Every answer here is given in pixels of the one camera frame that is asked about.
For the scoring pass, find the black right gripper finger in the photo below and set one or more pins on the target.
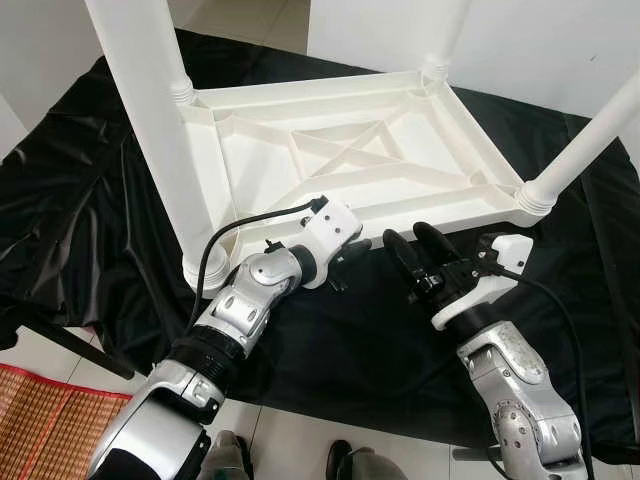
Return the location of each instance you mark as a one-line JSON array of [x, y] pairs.
[[438, 245], [404, 258]]

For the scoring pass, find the white plastic table leg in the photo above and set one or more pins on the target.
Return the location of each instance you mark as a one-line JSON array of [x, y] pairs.
[[188, 93], [580, 160], [445, 40], [150, 120]]

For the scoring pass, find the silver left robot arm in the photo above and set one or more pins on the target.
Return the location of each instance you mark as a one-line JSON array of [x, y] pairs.
[[240, 310]]

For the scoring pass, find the black metal table leg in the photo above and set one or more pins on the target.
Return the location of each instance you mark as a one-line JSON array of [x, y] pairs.
[[475, 454], [70, 340]]

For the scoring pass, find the grey right robot foot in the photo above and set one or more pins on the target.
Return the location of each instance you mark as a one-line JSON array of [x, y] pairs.
[[370, 463]]

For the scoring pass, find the grey robot foot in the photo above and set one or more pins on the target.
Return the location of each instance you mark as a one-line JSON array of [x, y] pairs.
[[228, 458], [370, 463]]

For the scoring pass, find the grey left robot foot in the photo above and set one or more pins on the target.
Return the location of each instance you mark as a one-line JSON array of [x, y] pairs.
[[228, 458]]

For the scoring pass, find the black table cloth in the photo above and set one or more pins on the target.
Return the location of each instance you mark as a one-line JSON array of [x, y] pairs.
[[70, 200]]

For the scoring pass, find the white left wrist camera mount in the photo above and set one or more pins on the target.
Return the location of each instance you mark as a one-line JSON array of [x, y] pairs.
[[330, 225]]

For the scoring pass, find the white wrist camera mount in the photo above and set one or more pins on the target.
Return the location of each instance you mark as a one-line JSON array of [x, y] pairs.
[[330, 225], [510, 250]]

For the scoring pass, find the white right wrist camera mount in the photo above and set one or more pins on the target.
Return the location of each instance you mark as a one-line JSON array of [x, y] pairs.
[[510, 250]]

